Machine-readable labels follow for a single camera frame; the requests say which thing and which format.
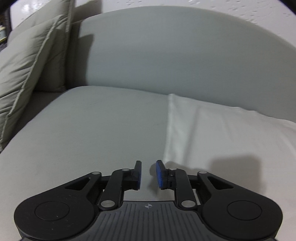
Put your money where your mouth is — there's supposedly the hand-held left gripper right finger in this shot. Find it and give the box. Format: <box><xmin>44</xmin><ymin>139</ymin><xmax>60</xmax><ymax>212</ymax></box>
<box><xmin>156</xmin><ymin>159</ymin><xmax>232</xmax><ymax>210</ymax></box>

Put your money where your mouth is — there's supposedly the small grey cushion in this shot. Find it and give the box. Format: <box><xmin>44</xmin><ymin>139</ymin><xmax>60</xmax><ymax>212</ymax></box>
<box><xmin>0</xmin><ymin>15</ymin><xmax>67</xmax><ymax>151</ymax></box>

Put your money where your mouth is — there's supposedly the cluttered shelf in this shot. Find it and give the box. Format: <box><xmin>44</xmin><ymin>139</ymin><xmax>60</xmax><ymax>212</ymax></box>
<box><xmin>0</xmin><ymin>13</ymin><xmax>11</xmax><ymax>50</ymax></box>

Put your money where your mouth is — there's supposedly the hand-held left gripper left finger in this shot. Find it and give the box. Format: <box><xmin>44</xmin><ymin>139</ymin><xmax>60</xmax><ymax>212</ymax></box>
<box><xmin>65</xmin><ymin>160</ymin><xmax>142</xmax><ymax>210</ymax></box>

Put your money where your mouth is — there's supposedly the white garment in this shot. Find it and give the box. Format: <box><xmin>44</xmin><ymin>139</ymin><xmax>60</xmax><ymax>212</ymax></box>
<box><xmin>163</xmin><ymin>93</ymin><xmax>296</xmax><ymax>241</ymax></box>

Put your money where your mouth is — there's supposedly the grey sofa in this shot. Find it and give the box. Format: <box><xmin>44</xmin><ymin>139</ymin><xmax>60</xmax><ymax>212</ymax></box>
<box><xmin>0</xmin><ymin>5</ymin><xmax>296</xmax><ymax>241</ymax></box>

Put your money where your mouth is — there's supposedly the large grey cushion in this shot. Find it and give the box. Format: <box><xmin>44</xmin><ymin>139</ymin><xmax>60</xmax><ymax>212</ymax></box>
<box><xmin>8</xmin><ymin>0</ymin><xmax>75</xmax><ymax>92</ymax></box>

